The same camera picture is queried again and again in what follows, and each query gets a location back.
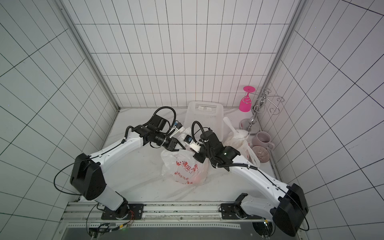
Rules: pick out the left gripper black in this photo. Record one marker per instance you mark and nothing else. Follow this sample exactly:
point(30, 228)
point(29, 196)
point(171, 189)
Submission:
point(171, 146)

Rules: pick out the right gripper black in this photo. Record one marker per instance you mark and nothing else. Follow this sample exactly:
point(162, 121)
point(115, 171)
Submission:
point(200, 153)

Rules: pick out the white basket perforated plastic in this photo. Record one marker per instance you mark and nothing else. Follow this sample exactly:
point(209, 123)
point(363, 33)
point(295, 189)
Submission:
point(208, 114)

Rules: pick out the white printed plastic bag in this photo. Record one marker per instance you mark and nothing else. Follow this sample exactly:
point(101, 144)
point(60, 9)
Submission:
point(238, 140)

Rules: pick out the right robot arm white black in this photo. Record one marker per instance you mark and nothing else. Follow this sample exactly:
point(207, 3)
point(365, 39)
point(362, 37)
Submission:
point(285, 205)

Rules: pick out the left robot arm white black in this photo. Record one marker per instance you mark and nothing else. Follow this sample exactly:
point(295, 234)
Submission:
point(88, 171)

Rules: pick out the metal glass rack stand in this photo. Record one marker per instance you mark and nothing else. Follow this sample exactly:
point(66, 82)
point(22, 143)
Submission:
point(259, 101)

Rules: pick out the pale pink mug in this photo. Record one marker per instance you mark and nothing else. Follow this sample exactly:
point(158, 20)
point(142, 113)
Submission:
point(263, 139)

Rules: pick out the pink wine glass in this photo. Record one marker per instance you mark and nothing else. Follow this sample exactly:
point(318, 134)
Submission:
point(246, 102)

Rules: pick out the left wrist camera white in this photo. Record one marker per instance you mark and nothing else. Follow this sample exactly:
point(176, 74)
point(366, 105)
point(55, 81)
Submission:
point(177, 128)

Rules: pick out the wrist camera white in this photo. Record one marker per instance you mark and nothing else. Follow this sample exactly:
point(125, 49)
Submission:
point(177, 128)
point(192, 144)

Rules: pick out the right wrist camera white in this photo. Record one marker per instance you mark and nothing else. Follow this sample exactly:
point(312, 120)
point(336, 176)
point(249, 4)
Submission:
point(192, 144)

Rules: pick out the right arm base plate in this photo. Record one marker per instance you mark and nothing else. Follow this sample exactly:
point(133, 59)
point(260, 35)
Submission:
point(235, 212)

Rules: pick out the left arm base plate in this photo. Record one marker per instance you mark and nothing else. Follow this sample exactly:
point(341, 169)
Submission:
point(135, 210)

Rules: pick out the aluminium mounting rail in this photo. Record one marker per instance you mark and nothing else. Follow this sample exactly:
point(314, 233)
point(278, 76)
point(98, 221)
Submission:
point(154, 212)

